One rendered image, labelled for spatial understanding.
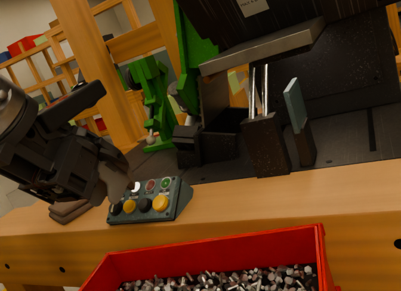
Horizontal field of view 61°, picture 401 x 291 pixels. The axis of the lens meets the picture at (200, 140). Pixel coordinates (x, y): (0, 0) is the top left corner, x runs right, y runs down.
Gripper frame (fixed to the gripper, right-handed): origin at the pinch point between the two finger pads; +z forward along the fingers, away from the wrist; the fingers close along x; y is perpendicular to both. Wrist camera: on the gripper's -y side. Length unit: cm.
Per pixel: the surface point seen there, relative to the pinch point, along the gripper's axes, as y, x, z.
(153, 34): -72, -30, 23
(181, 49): -29.9, 2.8, 2.3
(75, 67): -364, -407, 201
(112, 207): 0.3, -10.7, 7.9
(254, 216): 3.0, 16.5, 10.5
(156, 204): 0.6, -0.4, 8.0
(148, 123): -33.8, -24.3, 25.2
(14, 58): -387, -525, 151
